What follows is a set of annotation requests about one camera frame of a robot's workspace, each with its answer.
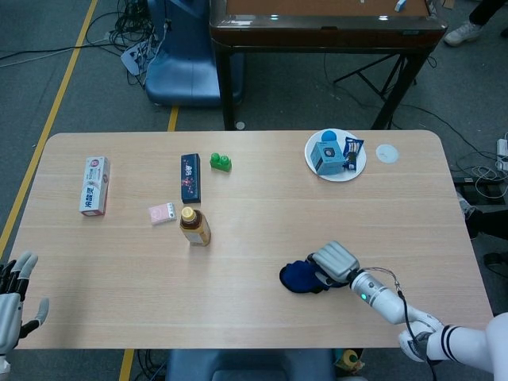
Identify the green toy building block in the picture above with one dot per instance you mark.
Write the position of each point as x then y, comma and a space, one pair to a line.
220, 163

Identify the dark blue cloth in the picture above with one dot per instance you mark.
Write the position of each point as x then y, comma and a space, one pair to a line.
297, 278

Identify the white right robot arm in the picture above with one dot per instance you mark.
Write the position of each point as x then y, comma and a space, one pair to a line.
381, 297

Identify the small pink card box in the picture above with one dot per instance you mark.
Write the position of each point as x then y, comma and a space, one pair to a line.
162, 214

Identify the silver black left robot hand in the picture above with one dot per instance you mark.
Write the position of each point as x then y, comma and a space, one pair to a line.
8, 317

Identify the dark wooden game table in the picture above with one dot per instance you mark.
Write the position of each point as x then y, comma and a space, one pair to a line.
325, 33

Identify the blue plastic robot base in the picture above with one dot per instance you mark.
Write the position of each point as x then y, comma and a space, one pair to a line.
186, 59

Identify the blue ball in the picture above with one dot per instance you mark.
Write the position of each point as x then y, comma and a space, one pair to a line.
328, 135

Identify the white pink toothpaste box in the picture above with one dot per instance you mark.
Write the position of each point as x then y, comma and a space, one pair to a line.
94, 186

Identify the blue white snack packet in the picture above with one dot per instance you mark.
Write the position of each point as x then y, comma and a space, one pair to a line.
352, 152

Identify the black tripod stand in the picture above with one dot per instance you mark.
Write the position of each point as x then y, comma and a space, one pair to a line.
381, 79

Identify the blue grey robot chassis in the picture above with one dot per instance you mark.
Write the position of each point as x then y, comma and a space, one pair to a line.
246, 365

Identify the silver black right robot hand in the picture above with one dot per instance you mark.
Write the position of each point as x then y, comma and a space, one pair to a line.
335, 260

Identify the amber tea bottle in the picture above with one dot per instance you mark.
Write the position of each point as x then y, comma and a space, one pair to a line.
195, 230

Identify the white power strip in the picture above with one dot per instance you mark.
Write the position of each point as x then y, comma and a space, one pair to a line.
502, 152

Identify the blue white small block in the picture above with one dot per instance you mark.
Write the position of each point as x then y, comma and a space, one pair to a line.
400, 5

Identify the white sneaker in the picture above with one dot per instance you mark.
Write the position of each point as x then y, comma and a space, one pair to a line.
462, 33

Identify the white round plate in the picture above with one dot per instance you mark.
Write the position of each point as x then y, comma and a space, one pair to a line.
357, 174

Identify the light blue cube box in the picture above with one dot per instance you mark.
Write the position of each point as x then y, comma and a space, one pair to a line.
326, 158

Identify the clear round lid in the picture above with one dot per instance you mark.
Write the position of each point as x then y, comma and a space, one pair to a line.
387, 153

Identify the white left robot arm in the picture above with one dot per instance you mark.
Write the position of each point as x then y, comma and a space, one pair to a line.
3, 367

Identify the dark blue floral box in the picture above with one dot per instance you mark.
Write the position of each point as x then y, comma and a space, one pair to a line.
191, 178

